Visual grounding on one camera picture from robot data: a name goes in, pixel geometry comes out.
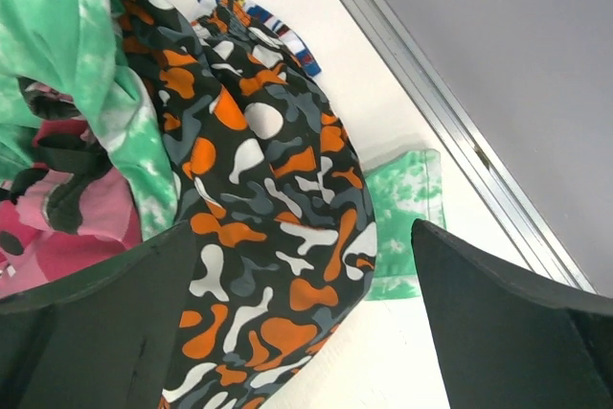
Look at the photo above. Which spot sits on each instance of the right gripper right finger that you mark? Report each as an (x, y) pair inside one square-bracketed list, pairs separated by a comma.
[(506, 337)]

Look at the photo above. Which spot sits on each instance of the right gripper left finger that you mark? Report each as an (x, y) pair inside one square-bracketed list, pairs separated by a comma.
[(101, 337)]

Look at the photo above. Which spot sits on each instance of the magenta camouflage cloth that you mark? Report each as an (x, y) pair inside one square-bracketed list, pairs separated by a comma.
[(71, 208)]

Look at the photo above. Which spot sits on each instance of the orange black camouflage cloth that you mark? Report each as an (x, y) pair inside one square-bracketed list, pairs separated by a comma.
[(272, 190)]

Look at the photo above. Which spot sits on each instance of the green tie-dye cloth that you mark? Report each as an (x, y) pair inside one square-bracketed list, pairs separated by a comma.
[(77, 48)]

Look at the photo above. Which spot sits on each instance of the blue white patterned cloth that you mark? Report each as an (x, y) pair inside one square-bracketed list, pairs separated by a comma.
[(285, 34)]

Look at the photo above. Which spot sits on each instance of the right aluminium frame post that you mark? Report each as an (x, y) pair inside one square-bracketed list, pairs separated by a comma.
[(513, 211)]

